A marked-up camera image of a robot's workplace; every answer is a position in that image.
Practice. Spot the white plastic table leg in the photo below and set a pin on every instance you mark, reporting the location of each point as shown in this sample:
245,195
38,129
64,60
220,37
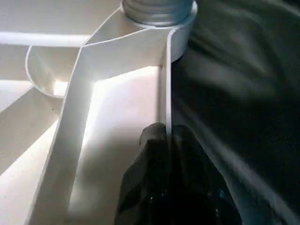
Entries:
157,10

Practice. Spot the white plastic table top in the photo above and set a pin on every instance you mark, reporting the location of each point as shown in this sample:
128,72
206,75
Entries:
108,117

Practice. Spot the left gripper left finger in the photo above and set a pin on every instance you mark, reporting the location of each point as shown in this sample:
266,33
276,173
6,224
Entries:
147,187

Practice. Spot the black work mat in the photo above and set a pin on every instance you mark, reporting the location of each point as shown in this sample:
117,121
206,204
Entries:
243,103

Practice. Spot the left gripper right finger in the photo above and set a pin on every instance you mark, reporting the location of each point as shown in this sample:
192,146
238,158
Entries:
201,192

